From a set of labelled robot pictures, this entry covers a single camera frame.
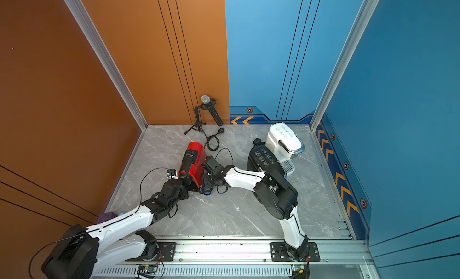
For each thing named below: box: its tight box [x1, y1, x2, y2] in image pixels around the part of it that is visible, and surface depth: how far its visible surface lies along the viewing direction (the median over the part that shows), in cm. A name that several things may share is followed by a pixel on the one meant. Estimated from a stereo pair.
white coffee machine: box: [265, 122, 305, 162], surface depth 86 cm
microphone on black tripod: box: [183, 94, 225, 135], surface depth 107 cm
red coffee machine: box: [178, 141, 208, 193], surface depth 83 cm
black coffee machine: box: [246, 138, 296, 191], surface depth 77 cm
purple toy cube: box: [98, 211, 119, 224], surface depth 80 cm
